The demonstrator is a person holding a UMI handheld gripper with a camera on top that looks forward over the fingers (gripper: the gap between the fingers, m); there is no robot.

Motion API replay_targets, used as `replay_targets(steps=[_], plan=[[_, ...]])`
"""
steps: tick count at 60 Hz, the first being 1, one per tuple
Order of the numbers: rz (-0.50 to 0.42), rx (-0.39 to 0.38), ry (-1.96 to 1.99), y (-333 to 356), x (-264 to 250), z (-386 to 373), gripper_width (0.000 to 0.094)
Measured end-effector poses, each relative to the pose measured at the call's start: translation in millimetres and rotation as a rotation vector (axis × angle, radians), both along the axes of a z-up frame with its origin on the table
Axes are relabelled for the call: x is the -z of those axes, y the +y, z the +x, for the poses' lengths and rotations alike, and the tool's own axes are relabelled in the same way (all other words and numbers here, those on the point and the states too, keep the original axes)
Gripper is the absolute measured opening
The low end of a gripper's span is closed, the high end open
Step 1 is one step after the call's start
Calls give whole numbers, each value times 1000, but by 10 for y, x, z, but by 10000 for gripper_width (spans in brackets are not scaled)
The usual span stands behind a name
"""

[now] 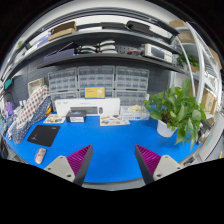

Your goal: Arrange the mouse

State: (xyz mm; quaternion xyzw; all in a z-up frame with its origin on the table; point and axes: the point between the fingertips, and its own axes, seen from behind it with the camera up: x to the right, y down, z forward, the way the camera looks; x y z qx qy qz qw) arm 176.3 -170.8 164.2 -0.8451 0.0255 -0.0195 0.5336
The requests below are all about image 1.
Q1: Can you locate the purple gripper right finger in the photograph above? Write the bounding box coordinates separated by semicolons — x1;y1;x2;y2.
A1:
135;145;182;184

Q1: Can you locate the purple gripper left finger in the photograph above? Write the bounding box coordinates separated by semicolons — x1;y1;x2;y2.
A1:
44;145;93;186

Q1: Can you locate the pink computer mouse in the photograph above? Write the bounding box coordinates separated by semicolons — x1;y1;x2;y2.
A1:
35;148;46;164

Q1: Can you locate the black mouse pad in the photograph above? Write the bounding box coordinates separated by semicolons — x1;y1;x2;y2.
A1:
27;125;60;147

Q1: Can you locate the blue desk mat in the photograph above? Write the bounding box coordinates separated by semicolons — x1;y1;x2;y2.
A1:
4;114;204;184

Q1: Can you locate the small black box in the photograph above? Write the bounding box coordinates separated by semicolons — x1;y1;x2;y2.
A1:
66;110;86;123

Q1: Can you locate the picture card left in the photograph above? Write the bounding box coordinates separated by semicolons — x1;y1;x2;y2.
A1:
45;114;65;124

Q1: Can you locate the picture card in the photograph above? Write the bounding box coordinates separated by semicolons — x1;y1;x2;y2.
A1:
100;115;130;126
45;114;65;124

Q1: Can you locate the picture card centre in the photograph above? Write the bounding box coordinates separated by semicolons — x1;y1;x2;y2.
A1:
100;115;130;126

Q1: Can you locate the green potted plant white pot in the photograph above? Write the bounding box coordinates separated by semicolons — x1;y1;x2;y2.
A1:
143;78;206;148

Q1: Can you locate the white blue carton box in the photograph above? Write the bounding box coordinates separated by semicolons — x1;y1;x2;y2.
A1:
120;105;150;121

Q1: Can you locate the white keyboard box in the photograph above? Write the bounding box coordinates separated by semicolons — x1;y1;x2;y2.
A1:
55;98;120;116

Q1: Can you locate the checkered fabric bundle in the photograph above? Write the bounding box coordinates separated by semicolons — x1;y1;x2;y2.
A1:
11;85;51;144

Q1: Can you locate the yellow card sign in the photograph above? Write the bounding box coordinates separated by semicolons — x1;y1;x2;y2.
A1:
84;86;105;99

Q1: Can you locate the grey drawer organiser left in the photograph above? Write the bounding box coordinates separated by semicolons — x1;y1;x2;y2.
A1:
48;68;77;92

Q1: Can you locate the grey drawer organiser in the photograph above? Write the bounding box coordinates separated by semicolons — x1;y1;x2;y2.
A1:
115;66;149;90
77;65;115;88
48;68;77;92

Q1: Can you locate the beige storage crate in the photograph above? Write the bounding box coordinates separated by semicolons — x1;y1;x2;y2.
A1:
28;78;45;95

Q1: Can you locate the grey drawer organiser centre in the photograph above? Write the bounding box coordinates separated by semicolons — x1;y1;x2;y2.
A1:
77;65;115;88

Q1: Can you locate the grey drawer organiser right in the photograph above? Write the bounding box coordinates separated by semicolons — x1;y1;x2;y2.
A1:
115;66;149;90

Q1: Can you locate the small green plant shelf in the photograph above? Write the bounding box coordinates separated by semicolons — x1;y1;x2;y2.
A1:
177;53;199;68

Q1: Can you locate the white electronic instrument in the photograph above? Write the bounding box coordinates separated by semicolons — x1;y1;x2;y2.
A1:
144;44;172;63

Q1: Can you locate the dark metal shelf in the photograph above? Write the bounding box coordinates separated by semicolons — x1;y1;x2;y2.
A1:
1;7;188;75

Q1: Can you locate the cardboard box top shelf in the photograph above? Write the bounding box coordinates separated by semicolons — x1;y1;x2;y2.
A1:
48;21;77;41

